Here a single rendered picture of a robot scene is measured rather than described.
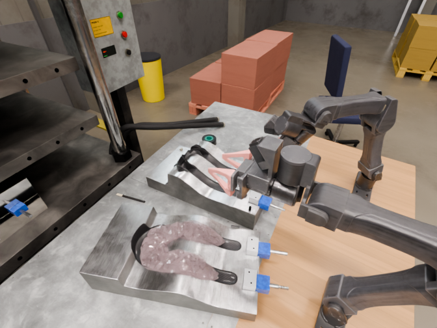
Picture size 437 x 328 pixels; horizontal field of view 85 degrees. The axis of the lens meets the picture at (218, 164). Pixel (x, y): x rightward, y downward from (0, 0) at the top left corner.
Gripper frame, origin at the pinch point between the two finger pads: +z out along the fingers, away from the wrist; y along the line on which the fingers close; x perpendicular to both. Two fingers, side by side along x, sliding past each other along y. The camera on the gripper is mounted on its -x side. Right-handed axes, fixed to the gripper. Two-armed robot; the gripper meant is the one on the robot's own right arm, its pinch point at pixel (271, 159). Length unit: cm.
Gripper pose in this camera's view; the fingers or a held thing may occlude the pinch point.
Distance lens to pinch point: 91.4
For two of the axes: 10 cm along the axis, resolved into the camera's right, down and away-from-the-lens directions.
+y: -4.6, 5.8, -6.8
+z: -4.4, 5.1, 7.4
